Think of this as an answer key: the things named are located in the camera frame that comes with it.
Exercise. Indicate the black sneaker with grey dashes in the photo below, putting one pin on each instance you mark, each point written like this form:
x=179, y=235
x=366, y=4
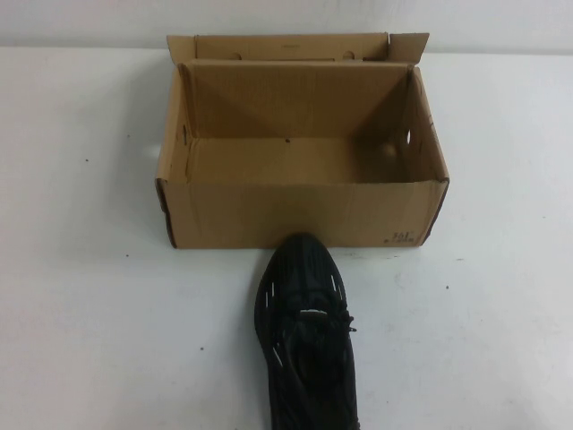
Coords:
x=309, y=340

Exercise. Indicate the brown cardboard shoe box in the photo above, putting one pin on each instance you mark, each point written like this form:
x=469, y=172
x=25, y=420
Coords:
x=304, y=210

